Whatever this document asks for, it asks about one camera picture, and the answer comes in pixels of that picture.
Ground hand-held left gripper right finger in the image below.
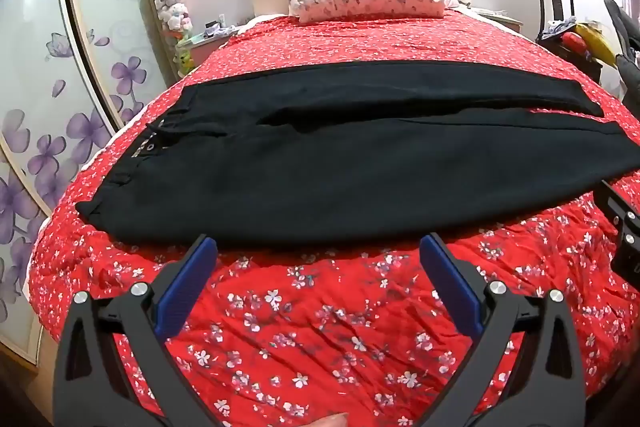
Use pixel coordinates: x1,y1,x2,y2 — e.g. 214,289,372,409
419,233,588,427

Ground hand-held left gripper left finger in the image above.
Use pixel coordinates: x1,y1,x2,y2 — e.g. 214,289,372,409
52,234,221,427

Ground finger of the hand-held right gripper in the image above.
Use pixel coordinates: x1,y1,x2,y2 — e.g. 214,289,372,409
595,179,640,278

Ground black pants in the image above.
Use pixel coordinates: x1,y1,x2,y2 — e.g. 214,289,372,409
75,59,640,253

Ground person's left hand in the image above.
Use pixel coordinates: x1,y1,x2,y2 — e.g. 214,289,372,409
307,413,351,427

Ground red floral bedspread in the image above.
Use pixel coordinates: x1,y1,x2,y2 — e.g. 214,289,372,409
30,9,640,427

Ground yellow plush toy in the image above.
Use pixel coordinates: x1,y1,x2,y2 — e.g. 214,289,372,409
575,23,619,68

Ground red plush toy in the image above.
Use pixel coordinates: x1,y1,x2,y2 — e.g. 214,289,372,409
562,32,587,54

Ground blue and white cloth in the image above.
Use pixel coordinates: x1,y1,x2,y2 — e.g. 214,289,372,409
544,19,577,38

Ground green plush toy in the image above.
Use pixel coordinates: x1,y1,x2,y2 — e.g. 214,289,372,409
174,38,197,76

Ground wooden bedside table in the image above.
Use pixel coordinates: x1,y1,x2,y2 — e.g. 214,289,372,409
475,7,524,34

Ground light bedside table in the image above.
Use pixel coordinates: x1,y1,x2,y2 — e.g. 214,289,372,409
187,24,246,68

